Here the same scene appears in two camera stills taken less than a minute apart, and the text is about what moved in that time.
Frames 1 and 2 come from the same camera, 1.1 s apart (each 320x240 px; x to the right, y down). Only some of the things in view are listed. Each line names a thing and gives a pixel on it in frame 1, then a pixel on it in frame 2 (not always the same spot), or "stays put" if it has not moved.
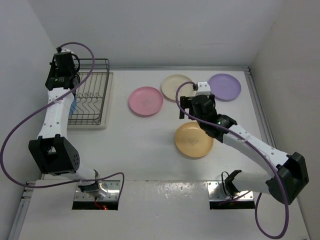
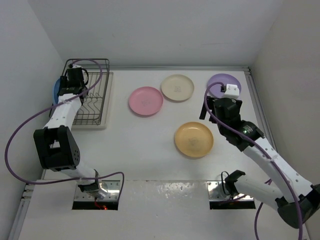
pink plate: (146, 100) stays put
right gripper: (185, 103) -> (210, 100)
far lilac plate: (224, 87) stays put
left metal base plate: (108, 191) stays put
